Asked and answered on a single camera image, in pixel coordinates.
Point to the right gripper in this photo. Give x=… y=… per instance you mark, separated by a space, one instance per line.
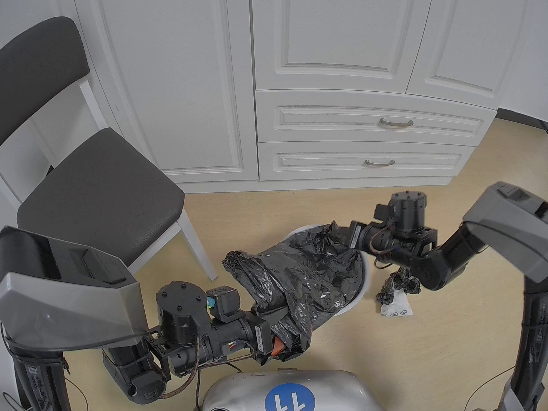
x=368 y=236

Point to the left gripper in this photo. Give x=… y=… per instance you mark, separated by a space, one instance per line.
x=239 y=334

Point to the black plastic bag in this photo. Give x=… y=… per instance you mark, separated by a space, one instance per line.
x=299 y=272

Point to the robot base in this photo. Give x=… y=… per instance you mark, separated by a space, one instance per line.
x=291 y=388

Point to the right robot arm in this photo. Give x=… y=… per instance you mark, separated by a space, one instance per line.
x=513 y=229

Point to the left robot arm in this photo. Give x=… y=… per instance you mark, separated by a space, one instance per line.
x=64 y=298

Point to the white trash bin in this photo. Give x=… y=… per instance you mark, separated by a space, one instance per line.
x=365 y=281

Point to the crumpled black plastic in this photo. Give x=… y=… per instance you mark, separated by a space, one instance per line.
x=398 y=283

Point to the white printed wrapper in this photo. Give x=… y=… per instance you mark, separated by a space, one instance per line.
x=400 y=308

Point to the white chair grey cushions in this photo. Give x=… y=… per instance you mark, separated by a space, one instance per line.
x=98 y=195

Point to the white wardrobe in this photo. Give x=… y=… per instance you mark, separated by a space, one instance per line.
x=321 y=37

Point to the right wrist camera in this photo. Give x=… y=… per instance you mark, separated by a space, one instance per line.
x=382 y=213

